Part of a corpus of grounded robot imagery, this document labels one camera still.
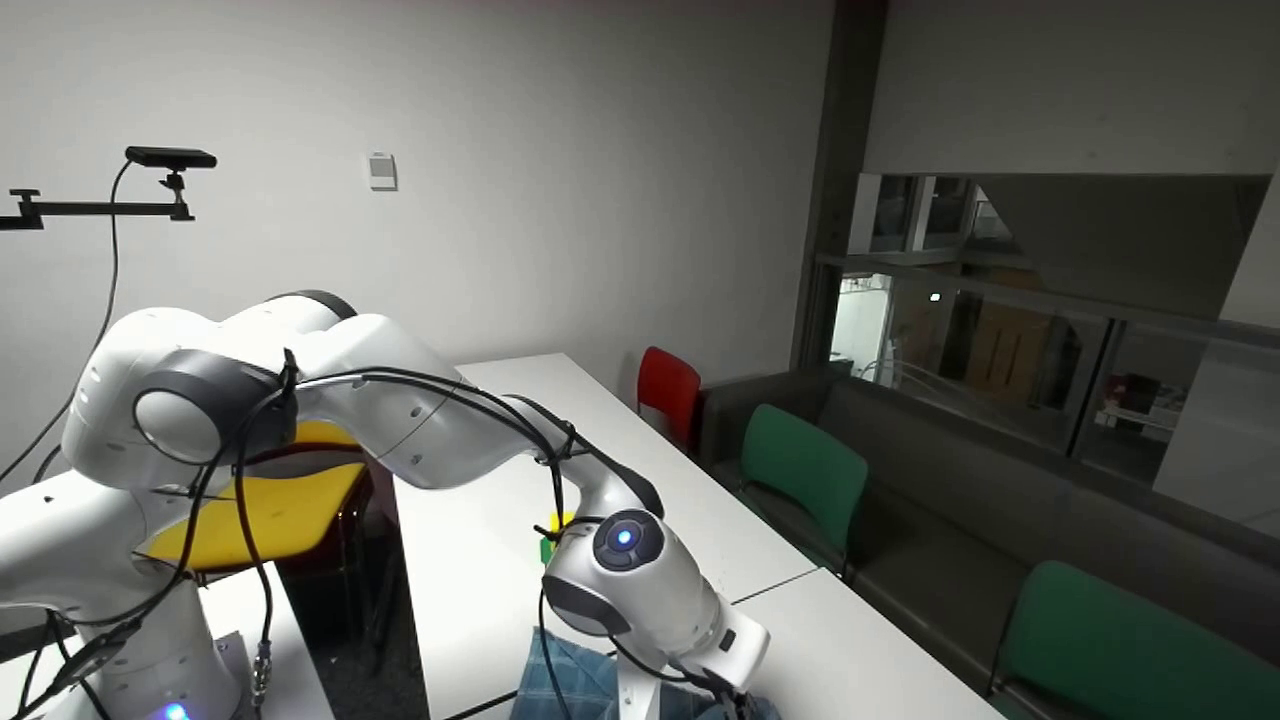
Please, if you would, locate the yellow chair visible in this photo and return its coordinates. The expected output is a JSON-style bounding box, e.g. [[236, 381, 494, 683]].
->
[[136, 416, 372, 574]]

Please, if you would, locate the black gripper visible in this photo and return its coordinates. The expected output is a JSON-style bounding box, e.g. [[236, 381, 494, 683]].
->
[[678, 679, 778, 720]]

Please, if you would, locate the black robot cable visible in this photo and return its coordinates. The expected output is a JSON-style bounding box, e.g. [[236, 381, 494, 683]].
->
[[0, 349, 752, 720]]

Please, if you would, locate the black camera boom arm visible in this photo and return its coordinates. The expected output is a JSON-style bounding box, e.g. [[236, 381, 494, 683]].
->
[[0, 168, 198, 234]]

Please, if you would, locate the glass interior window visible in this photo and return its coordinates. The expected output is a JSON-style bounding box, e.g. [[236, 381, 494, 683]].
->
[[823, 172, 1280, 536]]

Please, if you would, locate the green chair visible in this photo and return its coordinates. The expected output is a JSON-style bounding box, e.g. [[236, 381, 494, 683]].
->
[[737, 401, 872, 563], [993, 556, 1280, 720]]

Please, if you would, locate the red chair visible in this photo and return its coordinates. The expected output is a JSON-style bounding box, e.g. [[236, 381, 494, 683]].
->
[[630, 343, 707, 457]]

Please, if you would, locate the black camera cable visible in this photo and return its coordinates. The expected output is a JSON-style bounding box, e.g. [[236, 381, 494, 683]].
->
[[0, 159, 132, 487]]

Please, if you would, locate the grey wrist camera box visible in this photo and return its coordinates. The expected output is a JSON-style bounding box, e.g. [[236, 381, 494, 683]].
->
[[713, 616, 774, 694]]

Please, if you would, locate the blue striped towel cloth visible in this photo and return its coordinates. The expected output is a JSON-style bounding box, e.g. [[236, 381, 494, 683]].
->
[[507, 623, 772, 720]]

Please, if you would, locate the black camera on boom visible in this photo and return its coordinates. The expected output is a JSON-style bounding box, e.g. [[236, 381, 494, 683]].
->
[[122, 140, 221, 172]]

